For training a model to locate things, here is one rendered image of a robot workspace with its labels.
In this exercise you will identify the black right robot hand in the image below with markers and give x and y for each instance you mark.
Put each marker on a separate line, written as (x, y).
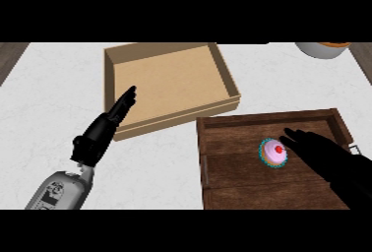
(335, 160)

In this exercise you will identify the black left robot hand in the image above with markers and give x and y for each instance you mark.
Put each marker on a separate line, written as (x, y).
(100, 131)

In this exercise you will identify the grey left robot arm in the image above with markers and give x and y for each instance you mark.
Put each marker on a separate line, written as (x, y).
(61, 192)

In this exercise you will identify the pink frosted cupcake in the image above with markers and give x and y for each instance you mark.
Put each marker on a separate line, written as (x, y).
(274, 153)

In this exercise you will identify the dark wooden tray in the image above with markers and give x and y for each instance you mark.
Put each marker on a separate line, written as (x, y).
(262, 170)

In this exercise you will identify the tan cardboard box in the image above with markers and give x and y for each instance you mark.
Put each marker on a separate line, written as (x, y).
(169, 88)

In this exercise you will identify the grey bowl with orange contents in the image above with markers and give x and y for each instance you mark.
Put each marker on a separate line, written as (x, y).
(324, 50)

